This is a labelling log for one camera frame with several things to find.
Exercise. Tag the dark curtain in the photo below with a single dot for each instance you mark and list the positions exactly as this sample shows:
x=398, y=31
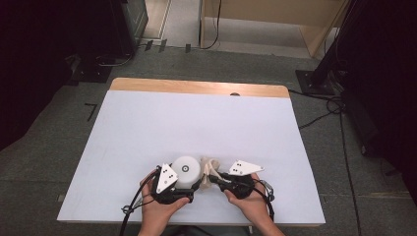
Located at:
x=387, y=82
x=32, y=65

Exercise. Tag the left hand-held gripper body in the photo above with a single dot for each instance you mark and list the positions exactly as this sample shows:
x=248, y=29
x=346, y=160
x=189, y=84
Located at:
x=166, y=178

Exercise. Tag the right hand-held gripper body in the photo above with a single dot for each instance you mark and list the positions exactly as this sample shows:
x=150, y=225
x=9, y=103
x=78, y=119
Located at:
x=244, y=167

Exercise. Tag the black cabinet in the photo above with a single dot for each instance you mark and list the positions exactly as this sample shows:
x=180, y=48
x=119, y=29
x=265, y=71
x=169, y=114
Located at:
x=131, y=26

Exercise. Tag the black metal stand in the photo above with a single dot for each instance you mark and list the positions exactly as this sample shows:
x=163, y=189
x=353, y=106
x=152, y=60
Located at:
x=323, y=70

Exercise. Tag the light wooden shelf unit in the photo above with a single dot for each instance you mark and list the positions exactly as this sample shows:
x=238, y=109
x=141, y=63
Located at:
x=262, y=10

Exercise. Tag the wooden table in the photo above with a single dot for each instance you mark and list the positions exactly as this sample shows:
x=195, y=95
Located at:
x=196, y=87

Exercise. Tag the beige waffle cloth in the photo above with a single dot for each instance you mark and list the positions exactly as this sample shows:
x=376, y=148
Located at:
x=209, y=168

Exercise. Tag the person's left hand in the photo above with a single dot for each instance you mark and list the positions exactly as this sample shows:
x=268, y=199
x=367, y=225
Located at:
x=157, y=214

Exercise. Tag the black flat stand base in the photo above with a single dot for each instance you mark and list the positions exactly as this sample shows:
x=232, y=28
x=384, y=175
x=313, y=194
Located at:
x=91, y=73

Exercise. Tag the black tape corner mark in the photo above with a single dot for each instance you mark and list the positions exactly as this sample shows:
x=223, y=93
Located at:
x=92, y=109

